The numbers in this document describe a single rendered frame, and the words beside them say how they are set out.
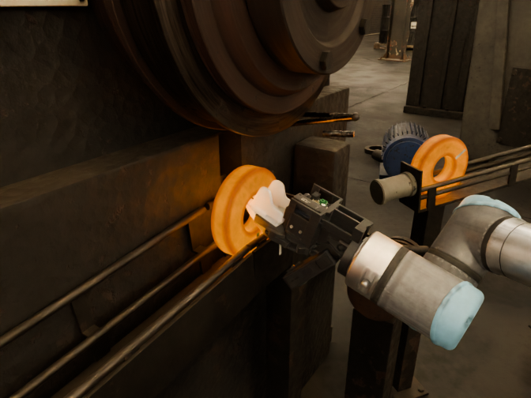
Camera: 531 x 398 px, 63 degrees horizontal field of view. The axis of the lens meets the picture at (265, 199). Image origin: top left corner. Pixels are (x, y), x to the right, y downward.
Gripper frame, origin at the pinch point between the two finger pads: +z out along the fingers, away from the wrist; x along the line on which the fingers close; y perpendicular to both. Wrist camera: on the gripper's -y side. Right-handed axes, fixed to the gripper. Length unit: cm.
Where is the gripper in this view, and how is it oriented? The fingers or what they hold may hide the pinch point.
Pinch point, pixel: (248, 201)
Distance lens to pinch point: 72.3
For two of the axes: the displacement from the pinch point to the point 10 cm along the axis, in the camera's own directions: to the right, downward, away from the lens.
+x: -5.7, 3.3, -7.5
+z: -7.9, -4.8, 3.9
